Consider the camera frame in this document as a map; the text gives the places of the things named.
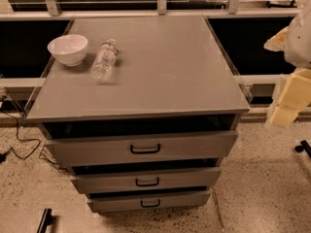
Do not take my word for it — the grey middle drawer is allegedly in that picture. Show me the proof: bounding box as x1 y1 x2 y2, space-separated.
71 167 221 194

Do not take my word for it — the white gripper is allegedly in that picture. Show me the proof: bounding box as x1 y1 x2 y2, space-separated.
263 4 311 127

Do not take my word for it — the black power cable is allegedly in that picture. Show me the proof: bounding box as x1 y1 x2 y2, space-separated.
0 94 66 171

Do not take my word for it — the grey bottom drawer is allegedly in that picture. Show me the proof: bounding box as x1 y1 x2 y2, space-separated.
87 190 210 214

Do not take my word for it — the grey top drawer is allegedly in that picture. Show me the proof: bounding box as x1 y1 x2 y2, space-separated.
46 130 237 167

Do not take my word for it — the grey metal railing frame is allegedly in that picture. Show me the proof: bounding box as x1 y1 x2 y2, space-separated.
1 0 305 121

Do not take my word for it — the grey drawer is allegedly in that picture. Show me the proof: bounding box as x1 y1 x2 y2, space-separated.
71 167 221 194
46 130 237 167
87 190 210 214

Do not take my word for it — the grey drawer cabinet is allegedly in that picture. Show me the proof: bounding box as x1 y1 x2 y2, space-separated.
28 17 249 213

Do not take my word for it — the black bar on floor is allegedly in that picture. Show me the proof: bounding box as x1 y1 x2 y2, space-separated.
36 208 52 233

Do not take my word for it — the black caster leg right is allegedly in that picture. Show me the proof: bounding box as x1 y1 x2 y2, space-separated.
294 140 311 158

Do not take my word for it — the white bowl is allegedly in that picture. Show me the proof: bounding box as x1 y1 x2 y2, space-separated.
48 35 88 66

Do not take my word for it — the clear plastic water bottle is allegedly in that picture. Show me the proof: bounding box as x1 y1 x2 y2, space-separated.
90 39 119 83

